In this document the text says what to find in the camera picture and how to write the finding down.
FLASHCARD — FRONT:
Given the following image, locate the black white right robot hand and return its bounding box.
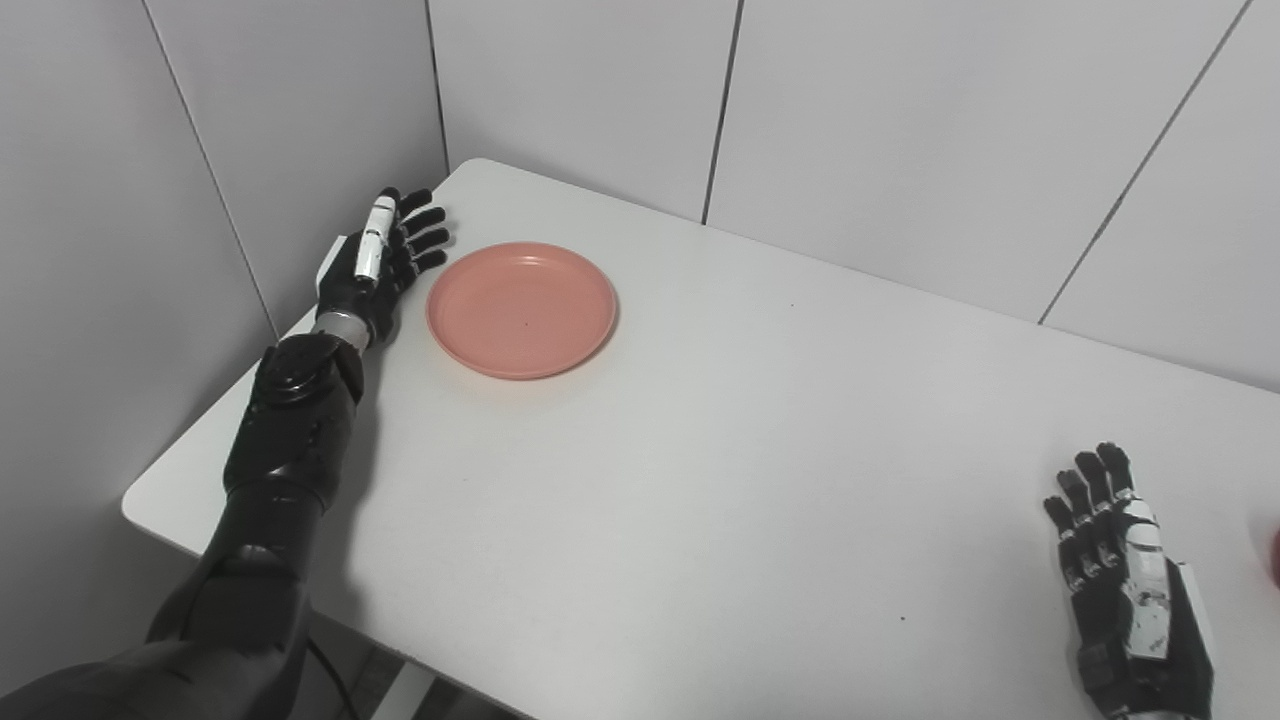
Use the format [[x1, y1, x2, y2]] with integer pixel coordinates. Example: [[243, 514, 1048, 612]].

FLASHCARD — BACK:
[[1043, 442, 1216, 720]]

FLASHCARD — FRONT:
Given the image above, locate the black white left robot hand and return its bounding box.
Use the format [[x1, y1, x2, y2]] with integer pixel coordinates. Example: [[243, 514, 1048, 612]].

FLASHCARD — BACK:
[[316, 187, 450, 348]]

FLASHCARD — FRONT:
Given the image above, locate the pink round plate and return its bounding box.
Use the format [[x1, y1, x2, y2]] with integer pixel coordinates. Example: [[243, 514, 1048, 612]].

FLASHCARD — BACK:
[[426, 241, 619, 381]]

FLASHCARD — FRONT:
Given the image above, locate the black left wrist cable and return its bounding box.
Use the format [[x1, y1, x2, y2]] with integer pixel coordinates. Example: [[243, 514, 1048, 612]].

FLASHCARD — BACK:
[[305, 638, 363, 720]]

